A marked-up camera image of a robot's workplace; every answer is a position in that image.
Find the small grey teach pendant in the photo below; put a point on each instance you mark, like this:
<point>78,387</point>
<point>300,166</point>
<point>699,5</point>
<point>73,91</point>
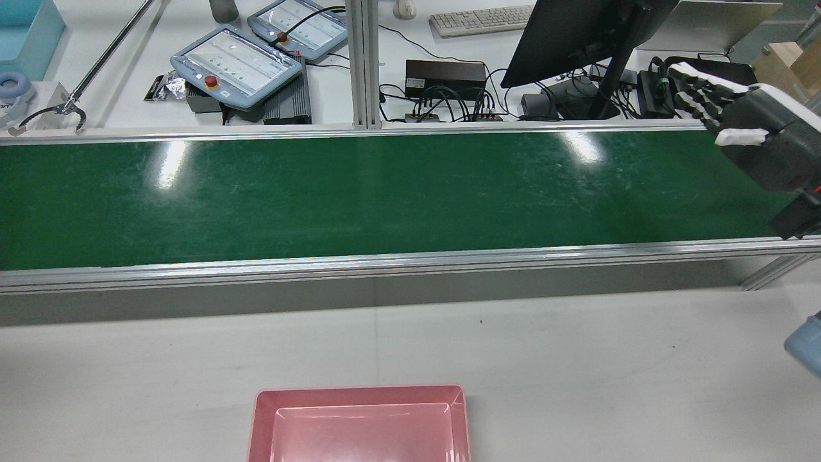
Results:
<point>301,25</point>

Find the black monitor stand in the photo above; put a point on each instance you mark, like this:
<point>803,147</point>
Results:
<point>603,96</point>

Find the metal reacher grabber tool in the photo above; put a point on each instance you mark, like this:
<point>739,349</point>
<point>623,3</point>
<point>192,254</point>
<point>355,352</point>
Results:
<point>106,54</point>

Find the white computer keyboard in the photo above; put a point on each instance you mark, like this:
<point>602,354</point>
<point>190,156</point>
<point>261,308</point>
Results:
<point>481,20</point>

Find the white block holder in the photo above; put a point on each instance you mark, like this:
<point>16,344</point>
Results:
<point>48,99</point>

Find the green conveyor belt with rails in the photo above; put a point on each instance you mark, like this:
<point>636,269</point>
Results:
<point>385,192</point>

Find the black finned controller box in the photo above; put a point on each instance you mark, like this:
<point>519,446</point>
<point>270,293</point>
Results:
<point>292,102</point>

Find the pink plastic box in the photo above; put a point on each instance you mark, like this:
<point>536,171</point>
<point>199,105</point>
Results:
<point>359,427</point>

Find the silver laptop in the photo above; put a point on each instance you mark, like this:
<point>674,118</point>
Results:
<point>712,25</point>

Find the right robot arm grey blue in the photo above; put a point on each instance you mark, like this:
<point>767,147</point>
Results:
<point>807,346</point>

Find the grey box under pendant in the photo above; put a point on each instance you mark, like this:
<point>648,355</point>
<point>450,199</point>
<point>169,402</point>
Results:
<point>205,101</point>

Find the blue tape roll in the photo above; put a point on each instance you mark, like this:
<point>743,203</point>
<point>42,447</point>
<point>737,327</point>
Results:
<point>14,86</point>

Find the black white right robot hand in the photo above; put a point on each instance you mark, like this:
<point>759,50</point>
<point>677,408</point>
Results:
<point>776,141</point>

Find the crumpled silver foil wrapper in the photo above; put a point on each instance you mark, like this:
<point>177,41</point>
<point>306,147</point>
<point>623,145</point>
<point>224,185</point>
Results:
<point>165,86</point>

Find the small grey device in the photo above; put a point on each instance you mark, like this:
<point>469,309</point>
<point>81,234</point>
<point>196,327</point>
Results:
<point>537,106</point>

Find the black rectangular power box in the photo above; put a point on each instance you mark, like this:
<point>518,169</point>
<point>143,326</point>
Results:
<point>446,78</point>

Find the large grey teach pendant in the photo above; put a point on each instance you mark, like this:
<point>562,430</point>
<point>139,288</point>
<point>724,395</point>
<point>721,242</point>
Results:
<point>237,64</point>

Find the white computer mouse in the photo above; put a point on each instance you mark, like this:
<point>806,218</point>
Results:
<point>405,8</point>

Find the black power adapter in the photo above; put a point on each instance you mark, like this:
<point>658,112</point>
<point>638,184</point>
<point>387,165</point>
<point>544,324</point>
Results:
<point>653,93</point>

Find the grey cylindrical bottle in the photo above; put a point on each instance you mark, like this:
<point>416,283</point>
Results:
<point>223,9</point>

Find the large brown cardboard box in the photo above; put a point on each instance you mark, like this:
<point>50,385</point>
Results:
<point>782,67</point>

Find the aluminium profile post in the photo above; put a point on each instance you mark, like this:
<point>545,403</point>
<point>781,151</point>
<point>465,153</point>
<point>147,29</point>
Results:
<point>362,64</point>

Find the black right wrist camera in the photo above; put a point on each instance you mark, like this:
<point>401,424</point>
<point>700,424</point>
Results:
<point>798,217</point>

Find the teal plastic tray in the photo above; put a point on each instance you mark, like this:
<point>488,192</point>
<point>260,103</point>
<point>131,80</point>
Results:
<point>25,38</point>

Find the black desktop monitor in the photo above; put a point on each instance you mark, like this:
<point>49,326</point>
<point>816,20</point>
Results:
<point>571,38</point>

